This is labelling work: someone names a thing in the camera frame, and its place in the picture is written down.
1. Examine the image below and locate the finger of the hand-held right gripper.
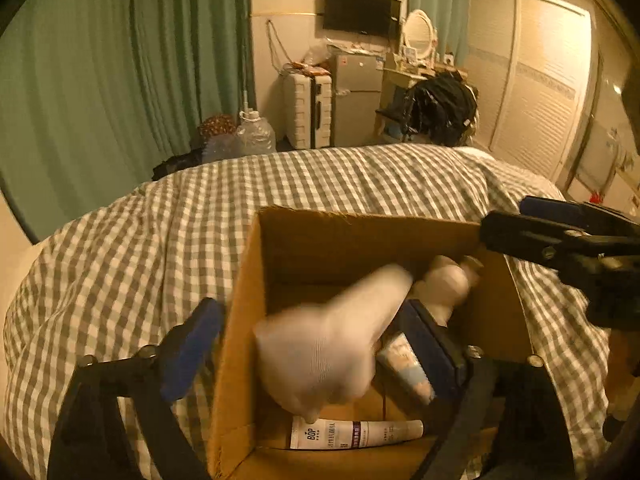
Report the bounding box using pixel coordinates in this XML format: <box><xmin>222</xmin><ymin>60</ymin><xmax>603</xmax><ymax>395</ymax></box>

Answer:
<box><xmin>519</xmin><ymin>196</ymin><xmax>632</xmax><ymax>234</ymax></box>
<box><xmin>479</xmin><ymin>211</ymin><xmax>602</xmax><ymax>272</ymax></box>

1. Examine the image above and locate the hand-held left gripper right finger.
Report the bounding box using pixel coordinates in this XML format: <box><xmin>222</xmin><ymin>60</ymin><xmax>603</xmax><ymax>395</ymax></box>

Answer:
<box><xmin>400</xmin><ymin>301</ymin><xmax>576</xmax><ymax>480</ymax></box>

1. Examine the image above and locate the white tube with blue label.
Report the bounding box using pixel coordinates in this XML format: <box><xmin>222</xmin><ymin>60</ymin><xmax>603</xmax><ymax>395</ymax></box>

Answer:
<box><xmin>376</xmin><ymin>332</ymin><xmax>437</xmax><ymax>406</ymax></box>

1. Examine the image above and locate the black wall television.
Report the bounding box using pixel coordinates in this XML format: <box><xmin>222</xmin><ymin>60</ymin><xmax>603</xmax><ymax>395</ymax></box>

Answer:
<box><xmin>322</xmin><ymin>0</ymin><xmax>403</xmax><ymax>38</ymax></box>

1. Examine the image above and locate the wide green curtain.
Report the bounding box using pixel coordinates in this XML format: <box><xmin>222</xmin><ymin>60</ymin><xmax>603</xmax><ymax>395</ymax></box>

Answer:
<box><xmin>0</xmin><ymin>0</ymin><xmax>257</xmax><ymax>243</ymax></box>

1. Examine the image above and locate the brown patterned cloth bundle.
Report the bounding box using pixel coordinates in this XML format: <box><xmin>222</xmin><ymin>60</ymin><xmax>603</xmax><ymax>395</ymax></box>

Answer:
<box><xmin>196</xmin><ymin>114</ymin><xmax>237</xmax><ymax>137</ymax></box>

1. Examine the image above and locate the wooden dressing table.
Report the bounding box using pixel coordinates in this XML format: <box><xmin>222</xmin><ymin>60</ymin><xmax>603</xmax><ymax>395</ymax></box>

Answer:
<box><xmin>381</xmin><ymin>57</ymin><xmax>457</xmax><ymax>133</ymax></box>

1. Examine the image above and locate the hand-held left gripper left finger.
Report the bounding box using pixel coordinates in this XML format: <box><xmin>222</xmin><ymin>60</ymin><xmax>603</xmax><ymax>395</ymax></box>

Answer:
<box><xmin>47</xmin><ymin>299</ymin><xmax>224</xmax><ymax>480</ymax></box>

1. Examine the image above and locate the white sock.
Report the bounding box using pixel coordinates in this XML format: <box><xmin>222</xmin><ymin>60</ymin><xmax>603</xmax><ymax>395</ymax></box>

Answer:
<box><xmin>253</xmin><ymin>263</ymin><xmax>415</xmax><ymax>422</ymax></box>

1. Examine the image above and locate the clear water jug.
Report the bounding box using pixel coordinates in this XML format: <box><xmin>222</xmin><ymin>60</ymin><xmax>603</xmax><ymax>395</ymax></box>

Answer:
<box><xmin>235</xmin><ymin>89</ymin><xmax>277</xmax><ymax>157</ymax></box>

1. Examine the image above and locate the white sliding wardrobe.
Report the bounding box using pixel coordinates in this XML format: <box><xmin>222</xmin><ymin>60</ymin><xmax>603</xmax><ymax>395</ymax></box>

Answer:
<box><xmin>462</xmin><ymin>0</ymin><xmax>596</xmax><ymax>181</ymax></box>

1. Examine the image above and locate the silver mini fridge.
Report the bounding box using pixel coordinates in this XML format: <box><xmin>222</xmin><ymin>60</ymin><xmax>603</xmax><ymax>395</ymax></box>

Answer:
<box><xmin>327</xmin><ymin>44</ymin><xmax>386</xmax><ymax>147</ymax></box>

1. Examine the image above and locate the white tube with purple band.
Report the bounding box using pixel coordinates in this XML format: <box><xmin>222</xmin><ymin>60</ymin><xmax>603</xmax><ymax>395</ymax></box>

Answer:
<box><xmin>289</xmin><ymin>416</ymin><xmax>425</xmax><ymax>451</ymax></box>

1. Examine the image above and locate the clear plastic bag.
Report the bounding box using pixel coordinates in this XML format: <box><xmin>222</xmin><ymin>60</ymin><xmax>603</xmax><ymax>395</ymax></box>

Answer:
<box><xmin>201</xmin><ymin>132</ymin><xmax>247</xmax><ymax>165</ymax></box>

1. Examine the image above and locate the grey checked blanket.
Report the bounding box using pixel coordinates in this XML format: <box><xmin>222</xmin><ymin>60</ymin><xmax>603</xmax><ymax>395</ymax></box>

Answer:
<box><xmin>2</xmin><ymin>142</ymin><xmax>612</xmax><ymax>480</ymax></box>

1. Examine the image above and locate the brown cardboard box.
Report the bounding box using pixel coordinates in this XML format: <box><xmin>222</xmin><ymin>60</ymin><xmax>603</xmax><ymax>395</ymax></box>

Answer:
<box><xmin>206</xmin><ymin>205</ymin><xmax>537</xmax><ymax>480</ymax></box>

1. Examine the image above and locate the pile of black bags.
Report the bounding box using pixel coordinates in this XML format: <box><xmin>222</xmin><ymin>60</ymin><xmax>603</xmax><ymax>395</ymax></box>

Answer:
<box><xmin>376</xmin><ymin>74</ymin><xmax>480</xmax><ymax>147</ymax></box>

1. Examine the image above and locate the white ribbed suitcase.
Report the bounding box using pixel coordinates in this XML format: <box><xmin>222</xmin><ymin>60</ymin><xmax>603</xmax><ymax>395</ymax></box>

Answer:
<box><xmin>281</xmin><ymin>62</ymin><xmax>334</xmax><ymax>150</ymax></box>

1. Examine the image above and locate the narrow green curtain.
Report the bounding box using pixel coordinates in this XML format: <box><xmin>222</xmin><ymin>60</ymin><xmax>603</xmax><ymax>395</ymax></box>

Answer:
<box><xmin>407</xmin><ymin>0</ymin><xmax>472</xmax><ymax>68</ymax></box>

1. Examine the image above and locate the small white pump bottle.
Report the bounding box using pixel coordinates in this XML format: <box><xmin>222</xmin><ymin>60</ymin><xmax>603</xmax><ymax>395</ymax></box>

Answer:
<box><xmin>411</xmin><ymin>255</ymin><xmax>485</xmax><ymax>327</ymax></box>

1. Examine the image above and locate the round white vanity mirror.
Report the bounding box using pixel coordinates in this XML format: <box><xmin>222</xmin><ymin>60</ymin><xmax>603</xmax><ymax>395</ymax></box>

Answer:
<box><xmin>401</xmin><ymin>9</ymin><xmax>439</xmax><ymax>58</ymax></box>

